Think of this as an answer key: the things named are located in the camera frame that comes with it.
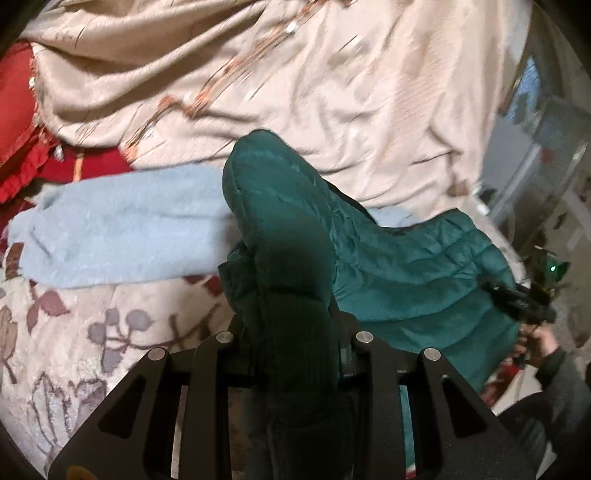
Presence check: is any dark green puffer jacket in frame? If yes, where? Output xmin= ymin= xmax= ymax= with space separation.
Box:
xmin=219 ymin=130 xmax=517 ymax=479

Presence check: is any dark right sleeve forearm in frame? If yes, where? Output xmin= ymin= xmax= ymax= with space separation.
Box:
xmin=499 ymin=348 xmax=590 ymax=479

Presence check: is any white floral plush blanket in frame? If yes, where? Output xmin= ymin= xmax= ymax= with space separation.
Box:
xmin=1 ymin=267 xmax=232 ymax=477

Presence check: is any beige patterned bedspread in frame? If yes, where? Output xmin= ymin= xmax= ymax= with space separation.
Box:
xmin=23 ymin=1 xmax=532 ymax=218

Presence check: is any light blue fleece garment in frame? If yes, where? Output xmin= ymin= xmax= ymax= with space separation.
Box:
xmin=8 ymin=158 xmax=417 ymax=296

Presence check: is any person's right hand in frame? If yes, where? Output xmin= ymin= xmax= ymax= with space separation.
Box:
xmin=513 ymin=322 xmax=559 ymax=368

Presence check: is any red frilled pillow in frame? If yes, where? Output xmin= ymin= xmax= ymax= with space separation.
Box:
xmin=1 ymin=41 xmax=131 ymax=204

